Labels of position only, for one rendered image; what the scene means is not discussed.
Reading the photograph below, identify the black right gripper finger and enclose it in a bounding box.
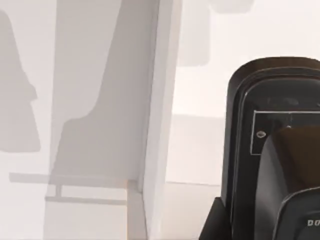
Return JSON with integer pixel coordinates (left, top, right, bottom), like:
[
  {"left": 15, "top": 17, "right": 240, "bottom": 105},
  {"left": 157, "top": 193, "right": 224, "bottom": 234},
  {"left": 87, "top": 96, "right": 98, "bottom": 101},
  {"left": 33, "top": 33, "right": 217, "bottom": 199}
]
[{"left": 198, "top": 196, "right": 223, "bottom": 240}]

